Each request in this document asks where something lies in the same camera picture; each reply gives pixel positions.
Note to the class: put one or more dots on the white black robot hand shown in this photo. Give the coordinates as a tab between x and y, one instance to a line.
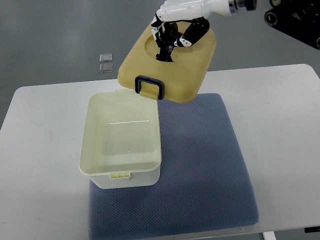
182	23

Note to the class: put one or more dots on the yellow box lid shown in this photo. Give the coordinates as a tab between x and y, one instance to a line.
177	81

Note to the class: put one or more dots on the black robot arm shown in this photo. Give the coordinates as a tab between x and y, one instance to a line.
299	19

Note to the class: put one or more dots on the white storage box base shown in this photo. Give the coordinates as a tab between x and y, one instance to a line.
121	143

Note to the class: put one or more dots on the upper metal floor plate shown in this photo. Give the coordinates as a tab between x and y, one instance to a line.
105	57

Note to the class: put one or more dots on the blue grey fabric mat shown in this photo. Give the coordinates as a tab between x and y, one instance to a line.
204	183

